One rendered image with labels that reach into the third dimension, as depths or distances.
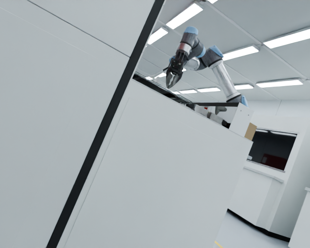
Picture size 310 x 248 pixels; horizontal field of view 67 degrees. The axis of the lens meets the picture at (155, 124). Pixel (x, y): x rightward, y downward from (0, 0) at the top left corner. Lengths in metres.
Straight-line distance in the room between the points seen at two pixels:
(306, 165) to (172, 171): 3.85
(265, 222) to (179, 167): 3.57
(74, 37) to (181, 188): 0.62
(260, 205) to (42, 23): 3.99
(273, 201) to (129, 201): 3.65
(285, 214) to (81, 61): 4.23
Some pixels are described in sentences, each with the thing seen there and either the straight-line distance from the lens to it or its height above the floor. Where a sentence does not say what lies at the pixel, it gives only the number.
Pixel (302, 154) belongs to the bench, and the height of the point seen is 1.41.
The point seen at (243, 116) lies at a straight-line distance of 1.10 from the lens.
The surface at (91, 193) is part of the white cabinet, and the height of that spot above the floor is 0.43.
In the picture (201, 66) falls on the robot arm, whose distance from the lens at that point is 1.82.
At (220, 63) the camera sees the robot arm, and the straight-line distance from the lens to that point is 1.80.
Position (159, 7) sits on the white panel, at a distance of 0.64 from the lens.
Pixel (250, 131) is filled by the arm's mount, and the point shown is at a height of 0.98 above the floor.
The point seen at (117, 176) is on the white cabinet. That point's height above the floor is 0.51.
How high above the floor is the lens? 0.66
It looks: 4 degrees up
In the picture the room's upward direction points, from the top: 23 degrees clockwise
